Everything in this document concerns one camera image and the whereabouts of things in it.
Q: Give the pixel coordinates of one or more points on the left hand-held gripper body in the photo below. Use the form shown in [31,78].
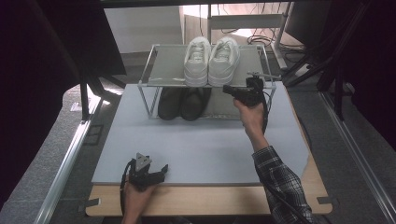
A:
[140,177]

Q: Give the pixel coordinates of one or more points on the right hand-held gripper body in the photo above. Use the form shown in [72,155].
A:
[255,91]

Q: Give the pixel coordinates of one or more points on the white sneaker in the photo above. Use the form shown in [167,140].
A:
[196,62]
[223,62]

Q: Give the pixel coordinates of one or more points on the black slipper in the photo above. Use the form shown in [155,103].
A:
[169,104]
[194,104]

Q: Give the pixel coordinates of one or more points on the metal two-tier shoe rack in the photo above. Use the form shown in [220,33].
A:
[166,68]

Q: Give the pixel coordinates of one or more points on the person's left hand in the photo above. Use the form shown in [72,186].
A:
[135,200]

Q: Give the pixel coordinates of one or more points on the person's right hand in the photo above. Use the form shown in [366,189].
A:
[253,121]

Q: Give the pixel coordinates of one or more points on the black metal stands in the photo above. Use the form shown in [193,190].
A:
[330,65]

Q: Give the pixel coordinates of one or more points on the dark monitor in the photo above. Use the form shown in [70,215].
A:
[306,21]

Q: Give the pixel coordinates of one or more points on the black tripod stand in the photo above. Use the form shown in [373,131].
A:
[84,99]

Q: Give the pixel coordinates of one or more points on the white desk frame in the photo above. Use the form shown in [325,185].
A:
[249,21]

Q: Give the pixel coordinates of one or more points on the aluminium rail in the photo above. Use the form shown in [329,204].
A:
[62,174]
[358,155]

